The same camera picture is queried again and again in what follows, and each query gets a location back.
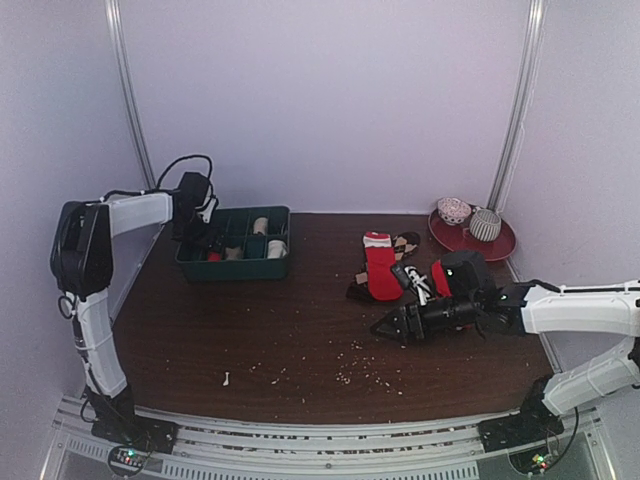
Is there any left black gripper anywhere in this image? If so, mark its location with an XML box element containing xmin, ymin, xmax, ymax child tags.
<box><xmin>173</xmin><ymin>211</ymin><xmax>228</xmax><ymax>252</ymax></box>

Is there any beige sock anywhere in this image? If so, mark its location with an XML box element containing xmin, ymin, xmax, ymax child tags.
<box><xmin>225</xmin><ymin>246</ymin><xmax>244</xmax><ymax>261</ymax></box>
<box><xmin>252</xmin><ymin>216</ymin><xmax>269</xmax><ymax>236</ymax></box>

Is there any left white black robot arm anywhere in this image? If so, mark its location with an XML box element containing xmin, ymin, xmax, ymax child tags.
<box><xmin>50</xmin><ymin>172</ymin><xmax>218</xmax><ymax>444</ymax></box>

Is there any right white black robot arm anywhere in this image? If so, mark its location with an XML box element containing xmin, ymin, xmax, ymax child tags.
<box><xmin>371</xmin><ymin>250</ymin><xmax>639</xmax><ymax>442</ymax></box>

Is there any red sock with white cuff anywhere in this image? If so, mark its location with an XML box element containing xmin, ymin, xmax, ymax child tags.
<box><xmin>363</xmin><ymin>231</ymin><xmax>403</xmax><ymax>302</ymax></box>

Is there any green divided organizer tray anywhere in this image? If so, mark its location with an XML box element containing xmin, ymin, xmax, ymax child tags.
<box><xmin>175</xmin><ymin>206</ymin><xmax>291</xmax><ymax>282</ymax></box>

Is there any argyle sock at back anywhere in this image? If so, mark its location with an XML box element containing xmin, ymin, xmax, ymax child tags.
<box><xmin>346</xmin><ymin>231</ymin><xmax>421</xmax><ymax>302</ymax></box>

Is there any red plate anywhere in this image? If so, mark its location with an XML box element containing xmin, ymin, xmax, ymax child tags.
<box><xmin>428</xmin><ymin>210</ymin><xmax>517</xmax><ymax>262</ymax></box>

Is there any white dotted bowl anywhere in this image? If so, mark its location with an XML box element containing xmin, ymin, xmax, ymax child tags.
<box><xmin>437</xmin><ymin>197</ymin><xmax>472</xmax><ymax>226</ymax></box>

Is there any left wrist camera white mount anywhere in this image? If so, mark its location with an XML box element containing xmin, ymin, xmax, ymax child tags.
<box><xmin>199</xmin><ymin>195</ymin><xmax>219</xmax><ymax>224</ymax></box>

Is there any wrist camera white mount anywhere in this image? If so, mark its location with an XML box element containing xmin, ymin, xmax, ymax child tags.
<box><xmin>390</xmin><ymin>263</ymin><xmax>433</xmax><ymax>306</ymax></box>
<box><xmin>199</xmin><ymin>195</ymin><xmax>219</xmax><ymax>224</ymax></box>

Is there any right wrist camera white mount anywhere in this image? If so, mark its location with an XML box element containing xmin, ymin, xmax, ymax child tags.
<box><xmin>390</xmin><ymin>263</ymin><xmax>433</xmax><ymax>306</ymax></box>

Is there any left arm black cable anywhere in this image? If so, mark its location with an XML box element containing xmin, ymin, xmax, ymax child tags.
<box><xmin>152</xmin><ymin>153</ymin><xmax>214</xmax><ymax>194</ymax></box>

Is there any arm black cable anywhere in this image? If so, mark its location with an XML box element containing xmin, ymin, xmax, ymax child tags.
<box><xmin>152</xmin><ymin>153</ymin><xmax>214</xmax><ymax>194</ymax></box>
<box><xmin>524</xmin><ymin>279</ymin><xmax>564</xmax><ymax>296</ymax></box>

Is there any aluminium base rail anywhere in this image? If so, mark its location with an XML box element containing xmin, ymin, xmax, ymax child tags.
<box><xmin>38</xmin><ymin>396</ymin><xmax>621</xmax><ymax>479</ymax></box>

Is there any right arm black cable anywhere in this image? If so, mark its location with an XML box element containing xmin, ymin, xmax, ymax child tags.
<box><xmin>524</xmin><ymin>279</ymin><xmax>564</xmax><ymax>296</ymax></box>

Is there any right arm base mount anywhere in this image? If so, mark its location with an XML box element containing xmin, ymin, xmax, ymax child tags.
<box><xmin>478</xmin><ymin>411</ymin><xmax>564</xmax><ymax>476</ymax></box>

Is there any right aluminium frame post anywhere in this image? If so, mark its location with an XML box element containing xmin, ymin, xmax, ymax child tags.
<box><xmin>487</xmin><ymin>0</ymin><xmax>548</xmax><ymax>214</ymax></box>

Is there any aluminium frame post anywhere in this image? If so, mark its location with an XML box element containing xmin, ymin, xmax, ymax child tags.
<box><xmin>487</xmin><ymin>0</ymin><xmax>548</xmax><ymax>214</ymax></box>
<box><xmin>104</xmin><ymin>0</ymin><xmax>157</xmax><ymax>189</ymax></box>

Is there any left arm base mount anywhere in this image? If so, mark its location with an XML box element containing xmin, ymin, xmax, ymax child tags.
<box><xmin>91</xmin><ymin>415</ymin><xmax>179</xmax><ymax>478</ymax></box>

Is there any left aluminium frame post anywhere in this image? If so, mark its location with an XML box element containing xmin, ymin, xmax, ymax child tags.
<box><xmin>104</xmin><ymin>0</ymin><xmax>157</xmax><ymax>189</ymax></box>

